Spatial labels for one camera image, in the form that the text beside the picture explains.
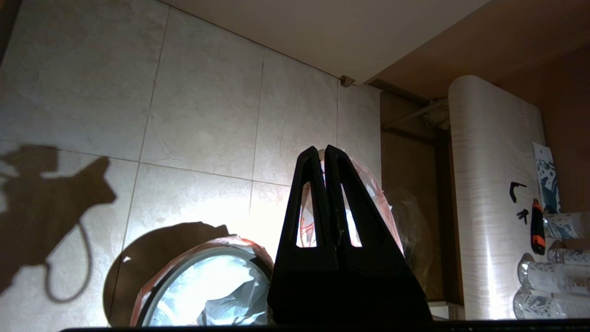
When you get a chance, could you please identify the light wood table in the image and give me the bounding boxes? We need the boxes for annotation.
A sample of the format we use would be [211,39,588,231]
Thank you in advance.
[448,75,554,320]

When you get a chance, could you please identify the clear glass cup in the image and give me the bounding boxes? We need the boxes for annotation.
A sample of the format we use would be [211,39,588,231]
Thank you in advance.
[517,253,590,296]
[513,288,590,320]

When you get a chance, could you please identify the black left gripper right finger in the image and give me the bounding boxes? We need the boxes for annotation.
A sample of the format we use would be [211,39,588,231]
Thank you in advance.
[324,145,433,320]

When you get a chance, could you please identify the grey bin rim ring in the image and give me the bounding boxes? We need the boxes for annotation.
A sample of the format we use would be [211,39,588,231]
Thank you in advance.
[137,243,273,327]

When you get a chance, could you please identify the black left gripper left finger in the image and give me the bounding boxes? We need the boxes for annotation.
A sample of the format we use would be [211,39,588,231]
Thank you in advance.
[266,147,344,320]

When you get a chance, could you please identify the used white red-drawstring trash bag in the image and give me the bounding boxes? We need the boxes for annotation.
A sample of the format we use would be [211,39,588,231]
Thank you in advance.
[297,156,406,255]

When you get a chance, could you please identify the white patterned paper sheet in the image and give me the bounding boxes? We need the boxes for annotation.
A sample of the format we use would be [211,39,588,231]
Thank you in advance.
[532,141,563,215]

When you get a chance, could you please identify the clear patterned plastic bottle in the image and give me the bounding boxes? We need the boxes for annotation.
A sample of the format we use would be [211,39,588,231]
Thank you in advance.
[543,211,590,241]
[548,248,590,266]

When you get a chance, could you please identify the new white red-edged trash bag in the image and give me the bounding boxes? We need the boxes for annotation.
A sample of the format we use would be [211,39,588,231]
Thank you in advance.
[129,234,275,327]

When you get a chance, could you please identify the black and red tool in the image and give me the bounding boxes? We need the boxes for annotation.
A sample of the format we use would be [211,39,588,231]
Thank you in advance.
[530,198,546,256]

